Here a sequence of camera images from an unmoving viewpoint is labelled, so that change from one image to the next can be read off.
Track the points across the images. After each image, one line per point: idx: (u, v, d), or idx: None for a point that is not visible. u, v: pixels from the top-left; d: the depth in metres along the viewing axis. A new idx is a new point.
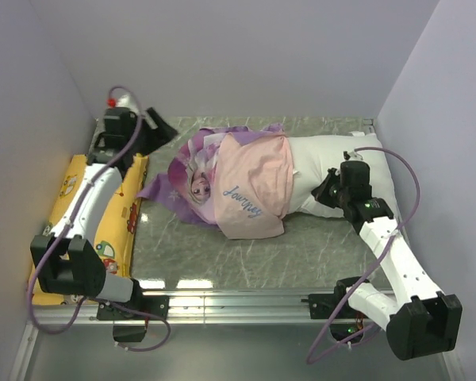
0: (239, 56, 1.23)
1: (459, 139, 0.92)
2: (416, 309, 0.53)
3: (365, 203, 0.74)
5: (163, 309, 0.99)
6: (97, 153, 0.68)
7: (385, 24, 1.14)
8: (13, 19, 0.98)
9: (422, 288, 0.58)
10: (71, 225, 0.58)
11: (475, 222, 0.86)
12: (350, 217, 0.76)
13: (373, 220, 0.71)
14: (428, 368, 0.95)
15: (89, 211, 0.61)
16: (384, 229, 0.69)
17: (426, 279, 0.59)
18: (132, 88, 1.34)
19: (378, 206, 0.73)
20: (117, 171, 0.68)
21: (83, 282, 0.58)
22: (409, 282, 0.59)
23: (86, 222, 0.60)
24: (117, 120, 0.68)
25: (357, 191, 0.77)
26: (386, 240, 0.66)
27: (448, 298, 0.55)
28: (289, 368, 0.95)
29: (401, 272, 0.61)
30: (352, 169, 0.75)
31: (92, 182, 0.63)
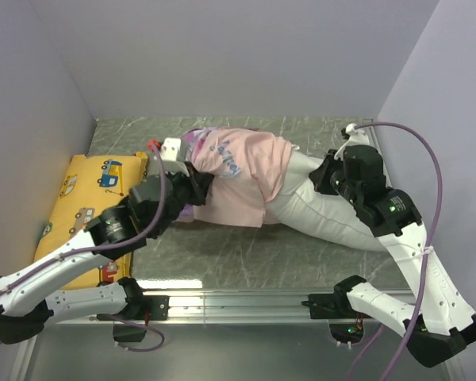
0: (239, 57, 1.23)
1: (458, 140, 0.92)
2: (456, 344, 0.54)
3: (389, 205, 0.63)
5: (163, 309, 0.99)
6: (103, 223, 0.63)
7: (385, 24, 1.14)
8: (14, 21, 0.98)
9: (458, 315, 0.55)
10: (6, 293, 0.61)
11: None
12: (368, 221, 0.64)
13: (401, 231, 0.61)
14: (428, 369, 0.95)
15: (32, 288, 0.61)
16: (414, 242, 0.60)
17: (462, 302, 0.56)
18: (132, 88, 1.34)
19: (404, 208, 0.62)
20: (98, 259, 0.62)
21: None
22: (447, 311, 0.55)
23: (21, 298, 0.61)
24: (137, 203, 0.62)
25: (371, 187, 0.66)
26: (420, 260, 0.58)
27: None
28: (289, 368, 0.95)
29: (435, 298, 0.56)
30: (363, 160, 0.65)
31: (60, 258, 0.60)
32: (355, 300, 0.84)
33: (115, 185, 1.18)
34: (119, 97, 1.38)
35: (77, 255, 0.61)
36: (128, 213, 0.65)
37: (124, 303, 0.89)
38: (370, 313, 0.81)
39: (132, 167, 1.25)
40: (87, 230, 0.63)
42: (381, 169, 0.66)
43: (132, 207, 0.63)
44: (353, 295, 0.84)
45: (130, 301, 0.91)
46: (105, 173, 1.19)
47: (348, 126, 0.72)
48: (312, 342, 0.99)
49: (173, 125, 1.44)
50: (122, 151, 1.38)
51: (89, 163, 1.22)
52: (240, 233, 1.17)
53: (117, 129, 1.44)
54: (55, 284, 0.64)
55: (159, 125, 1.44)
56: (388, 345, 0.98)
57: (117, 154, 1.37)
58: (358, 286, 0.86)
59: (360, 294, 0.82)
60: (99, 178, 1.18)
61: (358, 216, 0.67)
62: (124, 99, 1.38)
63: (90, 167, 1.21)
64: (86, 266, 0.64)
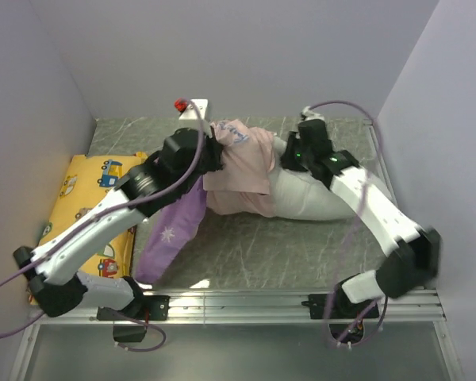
0: (239, 57, 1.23)
1: (458, 140, 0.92)
2: (403, 250, 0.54)
3: (332, 159, 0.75)
5: (163, 309, 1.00)
6: (135, 177, 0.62)
7: (385, 25, 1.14)
8: (15, 21, 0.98)
9: (403, 227, 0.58)
10: (46, 259, 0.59)
11: (475, 223, 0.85)
12: (319, 175, 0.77)
13: (341, 172, 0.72)
14: (428, 370, 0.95)
15: (71, 252, 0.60)
16: (355, 181, 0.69)
17: (406, 220, 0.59)
18: (132, 89, 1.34)
19: (344, 159, 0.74)
20: (136, 214, 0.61)
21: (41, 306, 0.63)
22: (391, 226, 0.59)
23: (61, 263, 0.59)
24: (170, 153, 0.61)
25: (320, 148, 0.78)
26: (360, 191, 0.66)
27: (429, 232, 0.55)
28: (289, 368, 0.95)
29: (381, 218, 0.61)
30: (311, 127, 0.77)
31: (96, 217, 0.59)
32: (349, 286, 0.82)
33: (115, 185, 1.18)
34: (119, 97, 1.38)
35: (113, 213, 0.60)
36: (158, 167, 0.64)
37: (131, 297, 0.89)
38: (362, 294, 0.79)
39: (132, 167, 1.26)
40: (119, 189, 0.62)
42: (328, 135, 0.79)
43: (163, 159, 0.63)
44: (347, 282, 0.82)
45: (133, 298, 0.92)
46: (105, 174, 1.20)
47: (304, 108, 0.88)
48: (312, 342, 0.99)
49: (173, 125, 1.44)
50: (122, 151, 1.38)
51: (89, 164, 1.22)
52: (240, 232, 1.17)
53: (117, 130, 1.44)
54: (93, 247, 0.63)
55: (159, 125, 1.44)
56: (387, 345, 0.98)
57: (117, 154, 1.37)
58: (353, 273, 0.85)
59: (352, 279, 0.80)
60: (99, 178, 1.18)
61: (312, 175, 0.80)
62: (124, 99, 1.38)
63: (91, 167, 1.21)
64: (124, 224, 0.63)
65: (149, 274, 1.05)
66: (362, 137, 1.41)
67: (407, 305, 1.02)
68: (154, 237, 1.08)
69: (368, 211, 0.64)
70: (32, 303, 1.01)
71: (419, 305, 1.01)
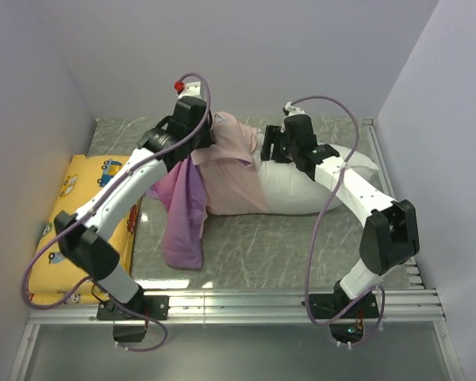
0: (239, 57, 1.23)
1: (458, 140, 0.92)
2: (376, 218, 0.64)
3: (312, 151, 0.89)
5: (163, 309, 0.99)
6: (154, 136, 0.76)
7: (385, 25, 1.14)
8: (15, 21, 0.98)
9: (377, 201, 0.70)
10: (92, 213, 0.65)
11: (474, 223, 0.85)
12: (302, 167, 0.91)
13: (321, 162, 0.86)
14: (428, 369, 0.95)
15: (114, 203, 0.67)
16: (334, 167, 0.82)
17: (380, 194, 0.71)
18: (132, 88, 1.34)
19: (324, 151, 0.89)
20: (162, 164, 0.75)
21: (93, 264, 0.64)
22: (366, 200, 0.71)
23: (108, 213, 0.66)
24: (184, 111, 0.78)
25: (303, 140, 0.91)
26: (338, 175, 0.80)
27: (402, 202, 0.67)
28: (289, 367, 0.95)
29: (358, 194, 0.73)
30: (296, 121, 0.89)
31: (131, 171, 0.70)
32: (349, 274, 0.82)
33: None
34: (119, 97, 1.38)
35: (145, 165, 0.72)
36: (172, 127, 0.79)
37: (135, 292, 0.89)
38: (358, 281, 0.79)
39: None
40: (142, 148, 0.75)
42: (311, 128, 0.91)
43: (178, 119, 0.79)
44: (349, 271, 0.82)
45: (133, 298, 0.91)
46: (105, 173, 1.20)
47: (286, 104, 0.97)
48: (312, 342, 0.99)
49: None
50: (122, 151, 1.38)
51: (89, 163, 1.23)
52: (240, 232, 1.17)
53: (117, 129, 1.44)
54: (130, 200, 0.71)
55: None
56: (387, 345, 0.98)
57: (117, 154, 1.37)
58: None
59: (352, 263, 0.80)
60: (99, 178, 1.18)
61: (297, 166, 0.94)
62: (124, 99, 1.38)
63: (91, 167, 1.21)
64: (153, 175, 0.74)
65: (194, 255, 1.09)
66: (362, 137, 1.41)
67: (407, 305, 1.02)
68: (178, 228, 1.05)
69: (346, 190, 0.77)
70: None
71: (419, 305, 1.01)
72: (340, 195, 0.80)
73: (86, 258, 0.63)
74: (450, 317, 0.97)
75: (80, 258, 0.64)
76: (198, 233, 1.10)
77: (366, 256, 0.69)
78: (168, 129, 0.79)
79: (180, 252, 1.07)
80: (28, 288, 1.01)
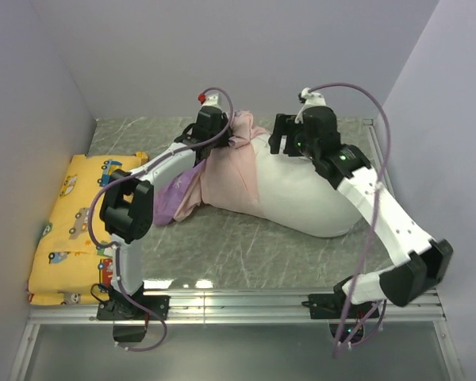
0: (239, 57, 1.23)
1: (458, 140, 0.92)
2: (416, 265, 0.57)
3: (339, 156, 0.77)
5: (163, 309, 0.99)
6: (185, 138, 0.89)
7: (385, 25, 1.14)
8: (15, 21, 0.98)
9: (416, 240, 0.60)
10: (146, 172, 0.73)
11: (474, 223, 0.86)
12: (324, 172, 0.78)
13: (352, 175, 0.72)
14: (427, 369, 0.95)
15: (161, 171, 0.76)
16: (366, 184, 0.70)
17: (417, 230, 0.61)
18: (132, 88, 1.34)
19: (354, 157, 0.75)
20: (193, 156, 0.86)
21: (134, 221, 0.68)
22: (404, 238, 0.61)
23: (155, 178, 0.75)
24: (207, 117, 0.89)
25: (327, 143, 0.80)
26: (371, 197, 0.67)
27: (441, 244, 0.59)
28: (289, 367, 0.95)
29: (393, 228, 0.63)
30: (320, 118, 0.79)
31: (173, 152, 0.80)
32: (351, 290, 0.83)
33: None
34: (119, 97, 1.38)
35: (184, 152, 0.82)
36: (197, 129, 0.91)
37: (131, 293, 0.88)
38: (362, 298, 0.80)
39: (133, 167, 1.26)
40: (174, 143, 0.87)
42: (335, 128, 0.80)
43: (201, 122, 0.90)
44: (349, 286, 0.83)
45: (135, 294, 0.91)
46: (105, 173, 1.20)
47: (303, 90, 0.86)
48: (312, 342, 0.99)
49: (173, 125, 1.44)
50: (122, 151, 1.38)
51: (89, 163, 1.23)
52: (240, 232, 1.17)
53: (117, 129, 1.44)
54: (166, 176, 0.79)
55: (159, 125, 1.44)
56: (387, 345, 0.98)
57: (117, 154, 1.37)
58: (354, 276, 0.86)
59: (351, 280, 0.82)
60: (99, 178, 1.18)
61: (317, 171, 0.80)
62: (125, 99, 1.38)
63: (91, 167, 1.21)
64: (185, 163, 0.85)
65: (163, 215, 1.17)
66: (362, 137, 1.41)
67: (407, 305, 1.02)
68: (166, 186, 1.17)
69: (381, 219, 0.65)
70: (32, 302, 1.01)
71: (419, 305, 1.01)
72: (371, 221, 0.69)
73: (130, 213, 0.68)
74: (450, 317, 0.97)
75: (120, 216, 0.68)
76: (178, 202, 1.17)
77: (385, 286, 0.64)
78: (193, 133, 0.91)
79: (157, 208, 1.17)
80: (28, 287, 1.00)
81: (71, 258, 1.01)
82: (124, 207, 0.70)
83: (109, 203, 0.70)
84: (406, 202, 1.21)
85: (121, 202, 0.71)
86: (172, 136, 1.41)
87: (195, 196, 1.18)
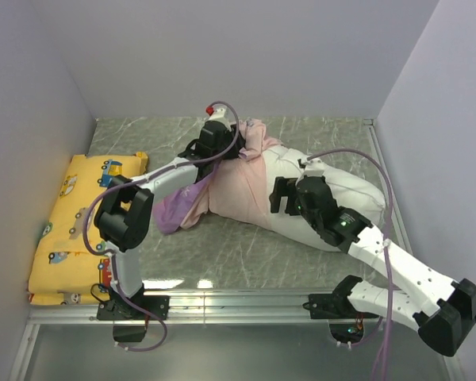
0: (239, 58, 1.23)
1: (458, 140, 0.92)
2: (449, 313, 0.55)
3: (340, 223, 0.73)
5: (163, 309, 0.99)
6: (190, 155, 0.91)
7: (385, 25, 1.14)
8: (15, 21, 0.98)
9: (439, 288, 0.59)
10: (147, 180, 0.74)
11: (474, 224, 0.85)
12: (332, 240, 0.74)
13: (357, 238, 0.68)
14: (427, 370, 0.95)
15: (163, 181, 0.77)
16: (374, 242, 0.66)
17: (436, 276, 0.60)
18: (132, 88, 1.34)
19: (354, 220, 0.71)
20: (194, 173, 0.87)
21: (131, 227, 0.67)
22: (427, 289, 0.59)
23: (156, 186, 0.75)
24: (210, 135, 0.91)
25: (327, 212, 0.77)
26: (383, 254, 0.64)
27: (464, 285, 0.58)
28: (289, 367, 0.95)
29: (412, 280, 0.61)
30: (314, 192, 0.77)
31: (177, 165, 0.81)
32: (360, 304, 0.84)
33: None
34: (119, 97, 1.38)
35: (186, 166, 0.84)
36: (201, 146, 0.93)
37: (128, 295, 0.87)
38: (374, 312, 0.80)
39: (133, 167, 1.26)
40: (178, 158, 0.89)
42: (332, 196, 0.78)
43: (205, 140, 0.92)
44: (358, 300, 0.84)
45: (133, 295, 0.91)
46: (105, 173, 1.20)
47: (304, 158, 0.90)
48: (312, 342, 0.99)
49: (173, 125, 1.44)
50: (122, 151, 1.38)
51: (89, 163, 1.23)
52: (240, 233, 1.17)
53: (117, 129, 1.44)
54: (168, 187, 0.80)
55: (159, 125, 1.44)
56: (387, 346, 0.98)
57: (117, 154, 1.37)
58: (358, 287, 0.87)
59: (362, 295, 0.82)
60: (99, 178, 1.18)
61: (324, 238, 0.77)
62: (125, 99, 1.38)
63: (91, 167, 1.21)
64: (186, 178, 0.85)
65: (170, 223, 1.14)
66: (362, 137, 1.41)
67: None
68: (174, 194, 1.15)
69: (395, 273, 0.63)
70: (31, 302, 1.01)
71: None
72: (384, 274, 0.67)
73: (128, 219, 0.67)
74: None
75: (117, 222, 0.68)
76: (185, 211, 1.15)
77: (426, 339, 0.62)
78: (197, 151, 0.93)
79: (164, 216, 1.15)
80: (28, 288, 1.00)
81: (71, 258, 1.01)
82: (121, 213, 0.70)
83: (106, 208, 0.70)
84: (405, 202, 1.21)
85: (118, 209, 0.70)
86: (172, 136, 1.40)
87: (203, 205, 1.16)
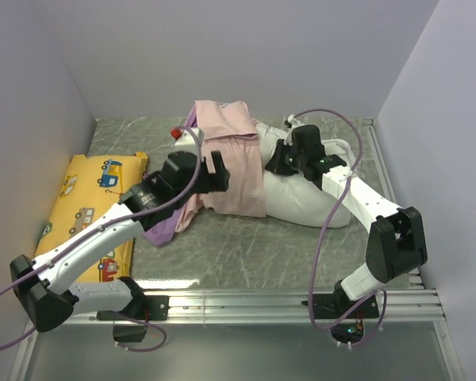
0: (238, 57, 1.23)
1: (458, 140, 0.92)
2: (381, 225, 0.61)
3: (320, 161, 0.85)
5: (163, 309, 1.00)
6: (136, 194, 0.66)
7: (385, 24, 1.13)
8: (15, 22, 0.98)
9: (384, 208, 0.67)
10: (49, 267, 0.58)
11: (474, 225, 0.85)
12: (309, 176, 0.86)
13: (328, 171, 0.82)
14: (428, 370, 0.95)
15: (76, 259, 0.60)
16: (341, 175, 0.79)
17: (385, 202, 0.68)
18: (132, 89, 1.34)
19: (332, 159, 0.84)
20: (139, 225, 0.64)
21: (38, 320, 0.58)
22: (372, 208, 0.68)
23: (65, 269, 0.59)
24: (174, 171, 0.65)
25: (312, 152, 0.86)
26: (345, 182, 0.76)
27: (408, 209, 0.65)
28: (288, 368, 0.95)
29: (363, 202, 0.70)
30: (305, 132, 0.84)
31: (101, 227, 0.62)
32: (348, 286, 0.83)
33: (115, 185, 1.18)
34: (118, 97, 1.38)
35: (120, 224, 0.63)
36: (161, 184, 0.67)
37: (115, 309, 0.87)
38: (355, 288, 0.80)
39: (133, 167, 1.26)
40: (124, 202, 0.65)
42: (320, 140, 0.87)
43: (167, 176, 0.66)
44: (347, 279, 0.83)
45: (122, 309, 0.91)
46: (105, 173, 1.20)
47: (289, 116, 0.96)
48: (312, 342, 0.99)
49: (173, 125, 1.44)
50: (122, 151, 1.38)
51: (88, 163, 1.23)
52: (240, 233, 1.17)
53: (117, 129, 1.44)
54: (97, 255, 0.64)
55: (159, 125, 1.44)
56: (387, 346, 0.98)
57: (117, 154, 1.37)
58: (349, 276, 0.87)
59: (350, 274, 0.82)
60: (99, 178, 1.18)
61: (303, 175, 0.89)
62: (125, 99, 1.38)
63: (90, 167, 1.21)
64: (128, 235, 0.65)
65: (163, 234, 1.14)
66: (362, 137, 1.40)
67: (407, 305, 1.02)
68: None
69: (352, 198, 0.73)
70: None
71: (419, 305, 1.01)
72: (346, 202, 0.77)
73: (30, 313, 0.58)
74: (451, 318, 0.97)
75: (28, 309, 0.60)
76: (175, 217, 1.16)
77: (373, 266, 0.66)
78: (154, 186, 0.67)
79: (155, 228, 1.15)
80: None
81: None
82: None
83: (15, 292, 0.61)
84: (405, 202, 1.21)
85: None
86: (171, 136, 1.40)
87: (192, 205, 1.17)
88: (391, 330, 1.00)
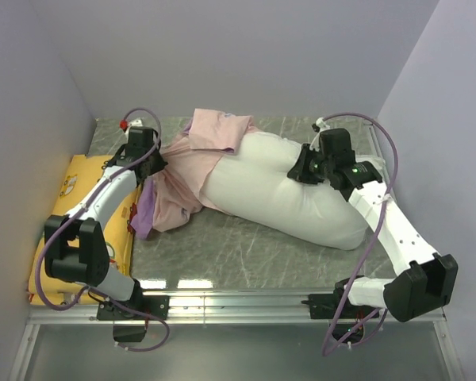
0: (239, 58, 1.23)
1: (457, 140, 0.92)
2: (415, 274, 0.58)
3: (352, 170, 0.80)
5: (163, 309, 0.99)
6: (118, 159, 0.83)
7: (385, 25, 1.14)
8: (16, 23, 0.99)
9: (419, 251, 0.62)
10: (86, 209, 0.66)
11: (474, 224, 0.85)
12: (337, 185, 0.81)
13: (362, 186, 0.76)
14: (427, 370, 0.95)
15: (103, 202, 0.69)
16: (375, 195, 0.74)
17: (421, 240, 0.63)
18: (132, 89, 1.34)
19: (366, 171, 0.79)
20: (133, 176, 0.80)
21: (88, 267, 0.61)
22: (406, 248, 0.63)
23: (97, 211, 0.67)
24: (140, 133, 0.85)
25: (340, 157, 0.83)
26: (378, 206, 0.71)
27: (445, 259, 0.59)
28: (289, 367, 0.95)
29: (397, 238, 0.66)
30: (332, 135, 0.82)
31: (109, 178, 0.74)
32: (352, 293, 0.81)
33: None
34: (118, 97, 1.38)
35: (121, 174, 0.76)
36: (131, 150, 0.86)
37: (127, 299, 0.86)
38: (362, 300, 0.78)
39: None
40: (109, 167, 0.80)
42: (348, 143, 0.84)
43: (136, 141, 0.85)
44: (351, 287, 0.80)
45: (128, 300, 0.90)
46: None
47: (317, 119, 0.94)
48: (312, 342, 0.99)
49: (173, 125, 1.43)
50: None
51: (89, 164, 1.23)
52: (240, 232, 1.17)
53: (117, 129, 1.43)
54: (112, 205, 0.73)
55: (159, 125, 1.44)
56: (386, 346, 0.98)
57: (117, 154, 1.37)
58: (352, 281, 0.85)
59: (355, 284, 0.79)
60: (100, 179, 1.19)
61: (331, 182, 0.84)
62: (125, 99, 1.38)
63: (91, 168, 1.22)
64: (126, 186, 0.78)
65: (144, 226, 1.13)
66: (362, 137, 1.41)
67: None
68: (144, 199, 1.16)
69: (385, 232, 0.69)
70: (32, 302, 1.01)
71: None
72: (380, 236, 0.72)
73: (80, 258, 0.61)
74: (451, 318, 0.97)
75: (71, 264, 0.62)
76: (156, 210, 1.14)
77: (389, 302, 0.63)
78: (126, 153, 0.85)
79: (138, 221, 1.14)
80: (28, 288, 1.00)
81: None
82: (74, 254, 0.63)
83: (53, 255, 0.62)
84: (406, 202, 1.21)
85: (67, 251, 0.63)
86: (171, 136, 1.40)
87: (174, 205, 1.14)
88: (391, 330, 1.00)
